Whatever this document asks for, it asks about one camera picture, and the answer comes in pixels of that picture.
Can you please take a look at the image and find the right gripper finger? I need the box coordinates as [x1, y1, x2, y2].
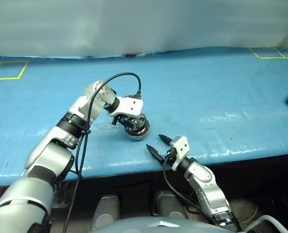
[146, 144, 165, 164]
[158, 134, 173, 147]

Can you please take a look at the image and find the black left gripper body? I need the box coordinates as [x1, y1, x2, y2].
[111, 114, 135, 127]

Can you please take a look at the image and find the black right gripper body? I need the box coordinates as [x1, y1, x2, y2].
[161, 146, 179, 166]

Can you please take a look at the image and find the motor housing with copper windings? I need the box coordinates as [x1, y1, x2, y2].
[123, 116, 151, 141]

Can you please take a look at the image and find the grey rounded robot leg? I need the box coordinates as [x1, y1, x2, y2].
[92, 195, 121, 230]
[153, 190, 188, 219]

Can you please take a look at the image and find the blue table cover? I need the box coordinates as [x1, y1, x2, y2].
[0, 46, 288, 187]

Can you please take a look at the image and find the grey robot torso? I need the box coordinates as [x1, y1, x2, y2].
[90, 216, 222, 233]

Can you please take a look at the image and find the clear plastic bag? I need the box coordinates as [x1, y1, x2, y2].
[53, 182, 74, 208]

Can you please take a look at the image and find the white foam backdrop sheet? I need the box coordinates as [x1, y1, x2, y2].
[0, 0, 288, 59]

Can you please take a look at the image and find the white curved tube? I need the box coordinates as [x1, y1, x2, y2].
[245, 215, 278, 233]

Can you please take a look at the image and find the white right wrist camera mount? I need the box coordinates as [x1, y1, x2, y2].
[169, 136, 191, 170]

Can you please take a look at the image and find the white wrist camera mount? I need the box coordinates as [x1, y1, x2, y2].
[109, 96, 144, 117]
[169, 136, 191, 170]

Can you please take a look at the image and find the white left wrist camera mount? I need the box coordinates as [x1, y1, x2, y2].
[109, 96, 144, 117]

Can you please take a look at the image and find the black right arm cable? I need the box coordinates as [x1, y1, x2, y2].
[162, 157, 217, 226]

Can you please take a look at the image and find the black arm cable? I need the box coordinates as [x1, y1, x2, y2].
[61, 72, 142, 233]
[162, 157, 217, 226]

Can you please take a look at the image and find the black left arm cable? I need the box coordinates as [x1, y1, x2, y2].
[61, 72, 142, 233]

